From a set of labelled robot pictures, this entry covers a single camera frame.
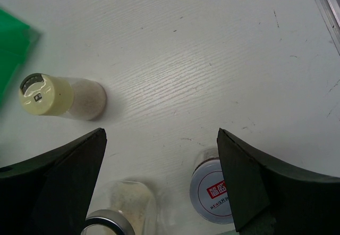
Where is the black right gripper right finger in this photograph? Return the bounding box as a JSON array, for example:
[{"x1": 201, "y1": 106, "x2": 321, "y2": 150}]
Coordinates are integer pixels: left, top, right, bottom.
[{"x1": 217, "y1": 129, "x2": 339, "y2": 234}]

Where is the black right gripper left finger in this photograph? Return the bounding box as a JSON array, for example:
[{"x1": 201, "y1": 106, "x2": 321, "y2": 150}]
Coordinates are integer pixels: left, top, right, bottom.
[{"x1": 1, "y1": 128, "x2": 107, "y2": 234}]

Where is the white-lid spice jar red label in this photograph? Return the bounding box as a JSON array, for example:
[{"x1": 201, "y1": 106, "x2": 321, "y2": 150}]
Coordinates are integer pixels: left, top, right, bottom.
[{"x1": 189, "y1": 148, "x2": 233, "y2": 224}]

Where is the glass jar white powder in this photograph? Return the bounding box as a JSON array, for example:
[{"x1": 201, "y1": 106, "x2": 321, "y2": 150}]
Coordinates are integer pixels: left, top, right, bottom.
[{"x1": 81, "y1": 180, "x2": 157, "y2": 234}]

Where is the cream-cap white spice shaker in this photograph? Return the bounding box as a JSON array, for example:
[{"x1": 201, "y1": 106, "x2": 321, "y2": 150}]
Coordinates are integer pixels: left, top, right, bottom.
[{"x1": 19, "y1": 73, "x2": 107, "y2": 121}]

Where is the green four-compartment plastic tray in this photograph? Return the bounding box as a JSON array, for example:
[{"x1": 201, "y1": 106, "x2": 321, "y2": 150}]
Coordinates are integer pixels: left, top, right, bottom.
[{"x1": 1, "y1": 9, "x2": 42, "y2": 106}]

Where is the aluminium table edge rail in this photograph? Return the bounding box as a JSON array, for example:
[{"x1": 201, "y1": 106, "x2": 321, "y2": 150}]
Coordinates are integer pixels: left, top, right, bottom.
[{"x1": 315, "y1": 0, "x2": 339, "y2": 53}]

